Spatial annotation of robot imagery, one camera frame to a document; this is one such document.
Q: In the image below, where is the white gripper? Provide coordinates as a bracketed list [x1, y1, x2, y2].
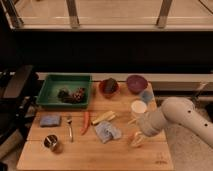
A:
[127, 109, 164, 147]

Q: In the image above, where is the red chili pepper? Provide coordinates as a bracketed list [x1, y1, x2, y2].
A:
[81, 112, 90, 135]

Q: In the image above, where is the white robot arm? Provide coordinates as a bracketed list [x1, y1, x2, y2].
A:
[130, 97, 213, 148]

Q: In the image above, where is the white paper cup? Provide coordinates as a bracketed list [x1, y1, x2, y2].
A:
[131, 100, 147, 118]

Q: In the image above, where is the small blue cup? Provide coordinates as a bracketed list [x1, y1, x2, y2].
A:
[140, 90, 153, 104]

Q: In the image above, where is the orange yellow apple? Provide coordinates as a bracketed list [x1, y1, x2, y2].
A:
[128, 132, 142, 147]

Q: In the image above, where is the wooden cutting board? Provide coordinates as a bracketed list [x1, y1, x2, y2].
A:
[17, 82, 174, 171]

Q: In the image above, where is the blue grey cloth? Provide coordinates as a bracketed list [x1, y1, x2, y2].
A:
[95, 121, 122, 143]

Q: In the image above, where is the purple bowl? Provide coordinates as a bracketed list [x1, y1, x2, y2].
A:
[126, 75, 148, 94]

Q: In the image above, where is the dark block in bowl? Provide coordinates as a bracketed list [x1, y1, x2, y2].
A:
[104, 78, 116, 93]

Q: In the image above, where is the red bowl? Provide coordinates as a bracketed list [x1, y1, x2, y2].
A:
[99, 78, 119, 98]

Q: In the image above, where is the reddish pine cone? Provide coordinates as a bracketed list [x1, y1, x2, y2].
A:
[72, 88, 85, 103]

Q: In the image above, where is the metal spoon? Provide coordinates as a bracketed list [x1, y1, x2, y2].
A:
[67, 115, 74, 142]

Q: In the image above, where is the dark pine cone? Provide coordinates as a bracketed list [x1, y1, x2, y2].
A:
[57, 88, 71, 103]

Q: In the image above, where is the green plastic tray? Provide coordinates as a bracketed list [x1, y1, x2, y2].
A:
[37, 74, 92, 109]

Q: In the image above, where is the blue sponge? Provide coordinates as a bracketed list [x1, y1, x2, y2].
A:
[40, 115, 61, 127]

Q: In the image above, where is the metal can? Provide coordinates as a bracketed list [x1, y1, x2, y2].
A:
[44, 134, 63, 154]

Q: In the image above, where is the black equipment at left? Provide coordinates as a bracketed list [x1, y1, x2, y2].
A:
[0, 65, 38, 146]

